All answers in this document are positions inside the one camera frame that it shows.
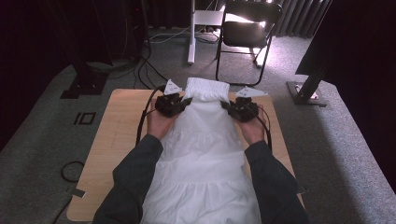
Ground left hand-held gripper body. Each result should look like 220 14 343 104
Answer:
154 78 185 119

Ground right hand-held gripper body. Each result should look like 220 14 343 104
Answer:
232 86 269 123

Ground white tiered skirt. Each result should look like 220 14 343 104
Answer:
140 77 262 224

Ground person's left hand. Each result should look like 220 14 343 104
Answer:
147 99 180 141

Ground person's right hand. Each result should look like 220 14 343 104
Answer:
237 106 269 147

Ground black folding chair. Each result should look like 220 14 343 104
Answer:
215 1 284 88

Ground black stand with flat base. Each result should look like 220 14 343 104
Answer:
60 0 110 100

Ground dark monitor panel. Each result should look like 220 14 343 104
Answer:
294 0 335 77

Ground grey curtain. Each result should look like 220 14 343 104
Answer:
274 0 331 39

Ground left hand-held gripper black cable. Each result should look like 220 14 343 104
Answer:
135 84 166 147

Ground hand-held gripper black cable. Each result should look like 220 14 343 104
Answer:
255 105 274 153
135 84 166 147

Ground right hand-held gripper black cable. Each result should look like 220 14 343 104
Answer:
255 105 274 153

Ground black floor cables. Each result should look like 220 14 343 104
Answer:
134 31 180 91

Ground white desk frame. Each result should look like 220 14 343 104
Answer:
186 0 265 68

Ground black post on metal base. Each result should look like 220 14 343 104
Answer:
286 66 329 107

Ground white floor cable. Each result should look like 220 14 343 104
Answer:
148 26 219 45

